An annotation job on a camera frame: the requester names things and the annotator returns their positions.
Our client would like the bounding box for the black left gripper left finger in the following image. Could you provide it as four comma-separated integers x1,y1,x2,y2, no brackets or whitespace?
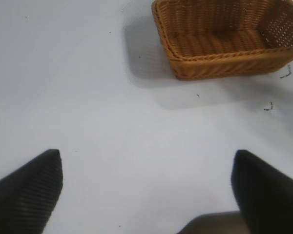
0,149,63,234

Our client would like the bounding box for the brown woven wicker basket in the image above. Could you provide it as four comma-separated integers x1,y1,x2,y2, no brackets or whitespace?
151,0,293,81

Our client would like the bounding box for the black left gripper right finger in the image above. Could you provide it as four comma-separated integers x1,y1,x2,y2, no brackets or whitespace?
231,149,293,234

